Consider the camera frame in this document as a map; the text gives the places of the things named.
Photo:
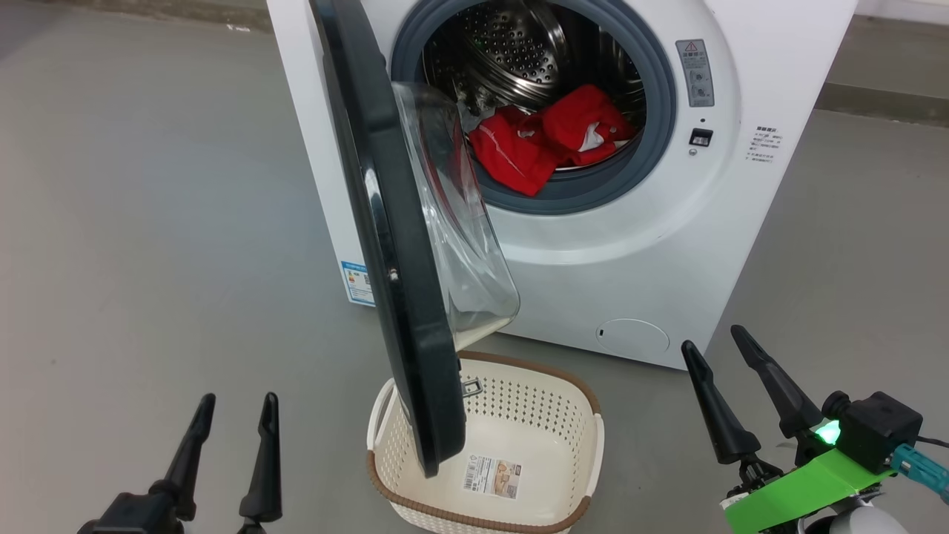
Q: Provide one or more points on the red jersey with white trim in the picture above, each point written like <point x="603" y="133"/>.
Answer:
<point x="582" y="119"/>

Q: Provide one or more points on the white front-load washing machine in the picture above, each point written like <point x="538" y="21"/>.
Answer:
<point x="741" y="222"/>

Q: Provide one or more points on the cream perforated laundry basket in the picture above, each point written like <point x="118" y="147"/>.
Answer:
<point x="534" y="475"/>

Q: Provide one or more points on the black door latch socket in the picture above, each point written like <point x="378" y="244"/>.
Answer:
<point x="700" y="137"/>

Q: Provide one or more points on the blue energy label sticker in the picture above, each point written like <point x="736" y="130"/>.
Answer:
<point x="357" y="285"/>

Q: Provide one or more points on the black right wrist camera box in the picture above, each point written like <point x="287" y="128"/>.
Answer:
<point x="878" y="430"/>

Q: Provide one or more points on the black round glass washer door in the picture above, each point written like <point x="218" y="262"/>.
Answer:
<point x="400" y="259"/>

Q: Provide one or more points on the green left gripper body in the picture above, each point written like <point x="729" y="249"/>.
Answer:
<point x="126" y="515"/>

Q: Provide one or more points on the plain red garment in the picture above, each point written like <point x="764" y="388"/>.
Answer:
<point x="511" y="159"/>

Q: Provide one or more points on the stainless steel washing machine drum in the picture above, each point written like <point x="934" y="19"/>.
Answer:
<point x="519" y="52"/>

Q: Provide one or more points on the paper product label sticker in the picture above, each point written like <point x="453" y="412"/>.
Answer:
<point x="492" y="477"/>

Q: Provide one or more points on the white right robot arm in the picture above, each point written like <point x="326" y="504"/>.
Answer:
<point x="852" y="519"/>

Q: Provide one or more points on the grey warning label sticker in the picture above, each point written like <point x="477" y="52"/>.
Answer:
<point x="695" y="73"/>

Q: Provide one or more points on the white round drain filter cover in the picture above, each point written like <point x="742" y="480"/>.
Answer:
<point x="632" y="337"/>

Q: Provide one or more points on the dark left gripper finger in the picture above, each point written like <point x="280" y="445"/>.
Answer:
<point x="265" y="482"/>
<point x="185" y="467"/>

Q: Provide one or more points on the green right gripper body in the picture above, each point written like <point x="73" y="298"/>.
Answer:
<point x="808" y="489"/>

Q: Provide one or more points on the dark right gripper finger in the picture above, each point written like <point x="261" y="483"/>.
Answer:
<point x="723" y="423"/>
<point x="786" y="393"/>

